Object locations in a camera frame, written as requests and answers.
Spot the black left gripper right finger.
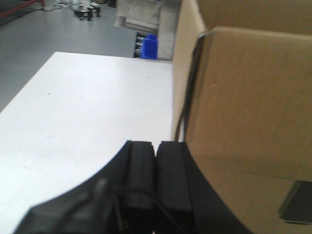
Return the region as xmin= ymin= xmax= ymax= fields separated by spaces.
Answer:
xmin=156 ymin=141 xmax=251 ymax=234

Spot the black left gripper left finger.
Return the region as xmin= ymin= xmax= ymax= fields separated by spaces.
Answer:
xmin=15 ymin=141 xmax=155 ymax=234

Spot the brown cardboard box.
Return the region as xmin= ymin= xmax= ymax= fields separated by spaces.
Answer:
xmin=172 ymin=0 xmax=312 ymax=234

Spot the small blue bin far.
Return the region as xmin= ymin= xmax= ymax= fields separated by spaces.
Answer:
xmin=140 ymin=34 xmax=158 ymax=60

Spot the grey concrete pillar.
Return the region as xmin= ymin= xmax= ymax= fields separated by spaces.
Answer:
xmin=116 ymin=0 xmax=182 ymax=61

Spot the black equipment on floor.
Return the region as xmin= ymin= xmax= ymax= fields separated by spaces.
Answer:
xmin=73 ymin=2 xmax=101 ymax=21

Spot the thin black cable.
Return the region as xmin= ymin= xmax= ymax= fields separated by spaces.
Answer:
xmin=113 ymin=186 xmax=178 ymax=230

